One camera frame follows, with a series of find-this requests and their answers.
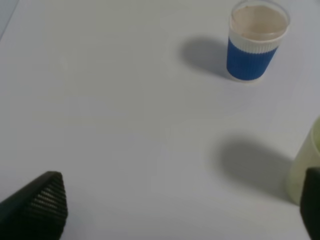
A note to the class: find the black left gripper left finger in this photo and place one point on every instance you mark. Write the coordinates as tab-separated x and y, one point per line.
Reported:
38	211

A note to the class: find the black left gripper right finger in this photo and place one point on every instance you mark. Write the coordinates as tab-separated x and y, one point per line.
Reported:
310	203

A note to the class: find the pale green plastic cup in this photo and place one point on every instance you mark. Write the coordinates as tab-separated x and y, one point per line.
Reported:
308	156

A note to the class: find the blue ribbed paper cup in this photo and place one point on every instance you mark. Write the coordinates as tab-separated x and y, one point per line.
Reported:
256	30

